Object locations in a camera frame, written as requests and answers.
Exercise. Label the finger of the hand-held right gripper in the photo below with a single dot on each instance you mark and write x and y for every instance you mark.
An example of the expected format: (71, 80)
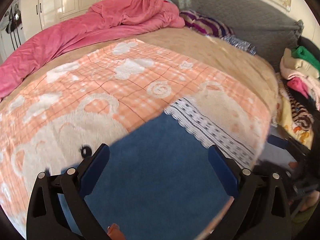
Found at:
(277, 142)
(275, 170)

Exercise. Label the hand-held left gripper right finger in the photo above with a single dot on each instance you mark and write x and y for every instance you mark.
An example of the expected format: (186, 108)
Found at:
(222, 170)

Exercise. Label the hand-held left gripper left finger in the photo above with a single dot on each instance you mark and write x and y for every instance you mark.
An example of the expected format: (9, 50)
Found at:
(96, 165)

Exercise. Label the blue pants with lace trim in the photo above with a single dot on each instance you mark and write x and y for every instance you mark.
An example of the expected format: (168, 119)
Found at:
(155, 160)

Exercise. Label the yellow printed cloth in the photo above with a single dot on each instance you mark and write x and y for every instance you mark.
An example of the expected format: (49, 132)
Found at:
(297, 120)

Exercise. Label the magenta garment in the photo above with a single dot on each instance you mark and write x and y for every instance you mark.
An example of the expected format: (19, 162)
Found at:
(297, 86)

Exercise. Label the cream garment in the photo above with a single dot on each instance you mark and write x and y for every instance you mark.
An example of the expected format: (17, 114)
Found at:
(292, 65)

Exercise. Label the orange plaid bear blanket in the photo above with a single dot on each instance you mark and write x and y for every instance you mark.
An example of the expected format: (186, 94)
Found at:
(125, 80)

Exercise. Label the green garment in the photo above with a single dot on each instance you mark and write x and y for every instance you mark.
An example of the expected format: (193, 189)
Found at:
(307, 55)

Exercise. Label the beige bed sheet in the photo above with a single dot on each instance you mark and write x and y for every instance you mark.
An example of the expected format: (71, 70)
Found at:
(225, 55)

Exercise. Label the blue white patterned cloth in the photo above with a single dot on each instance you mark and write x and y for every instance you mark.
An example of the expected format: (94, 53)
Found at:
(238, 43)

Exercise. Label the pink duvet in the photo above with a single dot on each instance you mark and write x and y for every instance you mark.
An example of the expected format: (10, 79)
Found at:
(75, 32)

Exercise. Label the purple striped pillow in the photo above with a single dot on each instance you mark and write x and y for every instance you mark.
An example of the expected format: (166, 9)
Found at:
(207, 23)

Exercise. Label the grey quilted headboard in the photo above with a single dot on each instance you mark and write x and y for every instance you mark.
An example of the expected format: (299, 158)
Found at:
(225, 10)

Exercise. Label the white door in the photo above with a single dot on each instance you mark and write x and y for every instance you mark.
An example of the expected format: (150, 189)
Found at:
(7, 45)

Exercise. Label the hanging bags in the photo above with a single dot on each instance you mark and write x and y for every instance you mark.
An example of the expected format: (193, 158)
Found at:
(13, 22)

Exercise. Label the white wardrobe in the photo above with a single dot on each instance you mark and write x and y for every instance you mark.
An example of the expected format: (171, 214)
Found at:
(70, 0)

